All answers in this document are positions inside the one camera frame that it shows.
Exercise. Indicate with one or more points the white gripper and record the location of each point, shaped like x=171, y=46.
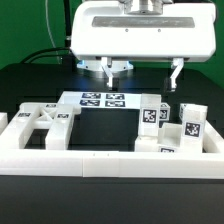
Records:
x=182, y=31

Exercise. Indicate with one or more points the white chair seat part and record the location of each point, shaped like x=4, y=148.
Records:
x=167, y=141

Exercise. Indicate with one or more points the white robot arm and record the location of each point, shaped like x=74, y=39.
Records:
x=152, y=7

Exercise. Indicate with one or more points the white sheet with markers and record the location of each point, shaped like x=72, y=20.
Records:
x=101, y=100

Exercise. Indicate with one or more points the white U-shaped obstacle fence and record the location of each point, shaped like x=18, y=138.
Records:
x=207, y=165

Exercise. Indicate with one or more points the white block left edge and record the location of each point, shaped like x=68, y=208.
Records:
x=3, y=121

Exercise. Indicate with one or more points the black hose upright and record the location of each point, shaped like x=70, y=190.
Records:
x=68, y=27

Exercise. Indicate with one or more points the white chair back frame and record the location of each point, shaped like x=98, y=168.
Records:
x=57, y=119

